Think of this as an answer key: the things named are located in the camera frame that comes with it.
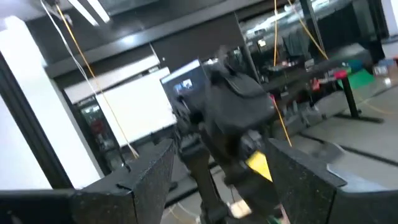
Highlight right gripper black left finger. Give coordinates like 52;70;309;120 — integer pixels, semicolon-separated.
73;138;176;224

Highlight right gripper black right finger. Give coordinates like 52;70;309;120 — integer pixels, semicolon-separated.
267;138;398;224

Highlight yellow sticker tag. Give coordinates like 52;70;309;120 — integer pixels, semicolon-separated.
245;151;274;183

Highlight white board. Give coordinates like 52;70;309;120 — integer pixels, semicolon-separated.
95;67;177;147

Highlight black table leg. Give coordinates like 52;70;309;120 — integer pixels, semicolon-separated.
335;74;385;124

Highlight black computer monitor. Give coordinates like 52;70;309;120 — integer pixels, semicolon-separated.
160;58;210;108

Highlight green cutting mat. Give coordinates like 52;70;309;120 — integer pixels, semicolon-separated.
338;59;376;90

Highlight clear plastic container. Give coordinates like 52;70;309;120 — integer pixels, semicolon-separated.
372;58;397;78

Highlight ceiling lamp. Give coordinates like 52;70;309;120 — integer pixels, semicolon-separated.
67;0;111;27

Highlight yellow cable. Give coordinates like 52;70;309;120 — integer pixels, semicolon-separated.
54;2;140;159
287;0;330;60

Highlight white cable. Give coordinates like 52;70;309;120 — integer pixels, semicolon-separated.
40;0;139;158

